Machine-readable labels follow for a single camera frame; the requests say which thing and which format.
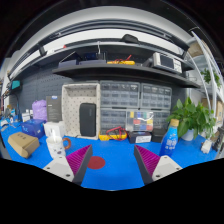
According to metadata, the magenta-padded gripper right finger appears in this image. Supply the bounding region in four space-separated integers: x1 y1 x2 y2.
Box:
133 144 183 186

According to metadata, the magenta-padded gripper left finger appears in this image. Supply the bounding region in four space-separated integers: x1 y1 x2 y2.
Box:
43 144 94 186

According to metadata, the blue drink bottle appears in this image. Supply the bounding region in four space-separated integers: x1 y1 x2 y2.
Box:
158 118 180 158

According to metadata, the plain black case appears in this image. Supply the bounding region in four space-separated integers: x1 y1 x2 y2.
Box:
150 128 168 144

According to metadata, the flat round red coaster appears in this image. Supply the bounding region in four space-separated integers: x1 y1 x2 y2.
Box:
87 155 107 170

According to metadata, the black box with white label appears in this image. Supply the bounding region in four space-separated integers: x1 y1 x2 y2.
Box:
127 130 153 145

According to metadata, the small white box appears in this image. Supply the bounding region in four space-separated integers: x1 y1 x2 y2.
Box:
43 120 66 139

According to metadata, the brown cardboard box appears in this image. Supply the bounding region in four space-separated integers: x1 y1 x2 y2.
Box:
7 131 41 159

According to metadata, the blue carton box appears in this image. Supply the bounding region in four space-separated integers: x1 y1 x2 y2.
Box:
20 118 46 139

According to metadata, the grey small-parts drawer cabinet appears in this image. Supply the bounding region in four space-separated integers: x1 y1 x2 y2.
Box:
152 109 172 131
140 82 173 111
99 108 128 134
99 80 141 110

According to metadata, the white power adapter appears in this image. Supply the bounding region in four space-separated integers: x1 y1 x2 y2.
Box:
200 138 214 155

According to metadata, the clear organizer with coloured parts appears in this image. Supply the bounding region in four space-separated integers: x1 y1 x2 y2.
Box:
125 110 155 133

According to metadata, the black rectangular speaker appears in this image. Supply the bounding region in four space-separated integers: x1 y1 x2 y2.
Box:
79 102 97 138

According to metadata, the green potted plant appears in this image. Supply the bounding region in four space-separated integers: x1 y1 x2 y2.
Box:
165 96 217 142

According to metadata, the white dotted storage bin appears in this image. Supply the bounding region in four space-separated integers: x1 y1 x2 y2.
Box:
61 82 101 140

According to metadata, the dark grey upright box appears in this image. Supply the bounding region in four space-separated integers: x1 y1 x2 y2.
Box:
45 95 63 123

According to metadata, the yellow multimeter with red leads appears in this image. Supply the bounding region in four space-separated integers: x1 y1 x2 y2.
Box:
98 125 129 142

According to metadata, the purple plastic bag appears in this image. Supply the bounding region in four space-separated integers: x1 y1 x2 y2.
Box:
31 99 48 122

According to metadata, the teal plastic bin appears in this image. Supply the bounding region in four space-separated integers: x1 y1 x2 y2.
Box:
10 79 22 91

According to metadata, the white metal rack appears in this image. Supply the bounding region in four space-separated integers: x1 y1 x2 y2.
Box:
186 31 224 134

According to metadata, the white mug with brown handle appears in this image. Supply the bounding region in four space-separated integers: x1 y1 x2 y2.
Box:
45 134 72 160

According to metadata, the dark wall shelf unit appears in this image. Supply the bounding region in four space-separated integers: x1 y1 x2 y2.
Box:
6 19 201 89

